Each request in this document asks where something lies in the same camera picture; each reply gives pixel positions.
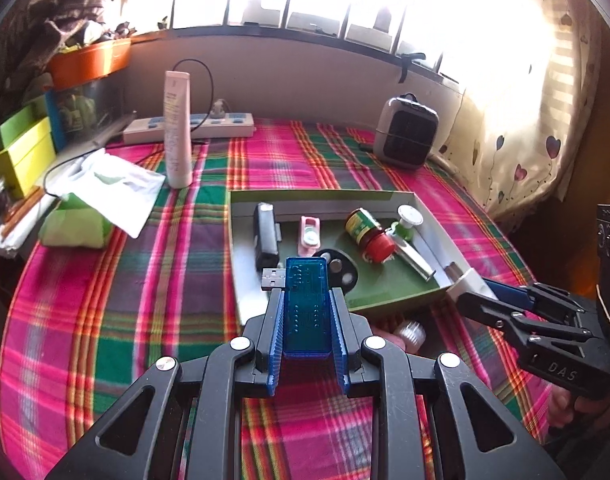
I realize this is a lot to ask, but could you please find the red-capped jar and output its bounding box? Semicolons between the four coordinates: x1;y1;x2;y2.
346;208;394;263

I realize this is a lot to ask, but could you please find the white power strip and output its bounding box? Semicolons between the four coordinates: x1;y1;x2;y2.
122;111;256;145

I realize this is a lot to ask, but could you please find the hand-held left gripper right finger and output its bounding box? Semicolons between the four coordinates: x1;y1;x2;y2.
327;287;568;480

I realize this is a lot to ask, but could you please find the green cardboard tray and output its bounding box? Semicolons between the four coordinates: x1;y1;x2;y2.
229;190;478;328

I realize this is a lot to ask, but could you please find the person's right hand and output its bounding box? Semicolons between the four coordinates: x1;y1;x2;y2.
549;390;610;431

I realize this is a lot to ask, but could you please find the small grey fan heater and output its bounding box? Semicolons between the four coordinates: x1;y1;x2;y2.
374;95;440;170

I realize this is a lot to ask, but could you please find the brown wooden stick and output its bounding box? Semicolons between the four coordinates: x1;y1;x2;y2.
1;185;44;237

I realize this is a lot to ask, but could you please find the plaid blanket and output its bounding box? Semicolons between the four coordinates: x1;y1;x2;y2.
0;117;556;480

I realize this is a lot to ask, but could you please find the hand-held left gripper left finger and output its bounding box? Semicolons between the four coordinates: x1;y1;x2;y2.
45;287;288;480

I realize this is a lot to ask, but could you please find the white cap green bottle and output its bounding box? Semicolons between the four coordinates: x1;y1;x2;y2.
387;205;424;241

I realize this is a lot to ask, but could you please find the small pink case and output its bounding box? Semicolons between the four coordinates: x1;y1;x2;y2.
297;215;322;256

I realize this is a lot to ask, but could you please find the green cloth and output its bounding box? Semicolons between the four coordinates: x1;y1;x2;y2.
39;192;116;250

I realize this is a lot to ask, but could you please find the black rectangular device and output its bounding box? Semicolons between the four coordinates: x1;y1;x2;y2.
254;202;282;271

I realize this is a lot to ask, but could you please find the silver metal lighter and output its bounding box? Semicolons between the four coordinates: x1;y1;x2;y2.
389;232;436;282

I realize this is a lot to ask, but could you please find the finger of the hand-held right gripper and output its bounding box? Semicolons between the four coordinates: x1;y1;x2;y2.
485;280;586;331
455;291;600;348

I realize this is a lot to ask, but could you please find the orange-lidded container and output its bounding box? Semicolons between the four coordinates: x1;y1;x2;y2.
55;75;128;148

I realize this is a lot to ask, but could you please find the blue translucent usb device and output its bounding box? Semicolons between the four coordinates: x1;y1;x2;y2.
261;256;332;360

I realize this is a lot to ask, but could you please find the brown knitted cloth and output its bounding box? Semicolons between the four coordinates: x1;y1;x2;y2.
12;0;120;53

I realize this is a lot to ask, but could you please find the orange planter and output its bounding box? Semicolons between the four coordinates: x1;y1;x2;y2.
47;37;133;92

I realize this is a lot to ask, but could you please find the heart print curtain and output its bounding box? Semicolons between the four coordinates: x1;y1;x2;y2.
435;0;606;221

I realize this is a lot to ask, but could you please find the grey metal rod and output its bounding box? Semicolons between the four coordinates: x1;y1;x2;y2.
91;111;138;148

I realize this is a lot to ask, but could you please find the white plastic bag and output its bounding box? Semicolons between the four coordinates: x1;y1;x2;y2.
50;152;166;238

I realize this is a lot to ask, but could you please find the black oval key fob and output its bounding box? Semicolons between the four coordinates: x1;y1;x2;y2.
315;248;360;293

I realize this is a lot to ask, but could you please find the green cardboard box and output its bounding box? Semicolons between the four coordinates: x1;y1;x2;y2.
0;105;52;147

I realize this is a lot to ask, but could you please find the blue box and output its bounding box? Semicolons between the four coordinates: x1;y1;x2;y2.
44;91;68;153

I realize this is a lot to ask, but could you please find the black adapter cable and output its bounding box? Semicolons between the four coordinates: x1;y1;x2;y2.
171;58;216;116

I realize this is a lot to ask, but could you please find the yellow cardboard box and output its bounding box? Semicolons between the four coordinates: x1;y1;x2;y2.
0;117;56;200

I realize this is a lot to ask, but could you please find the white cosmetic tube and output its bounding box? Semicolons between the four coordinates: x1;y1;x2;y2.
164;71;194;189

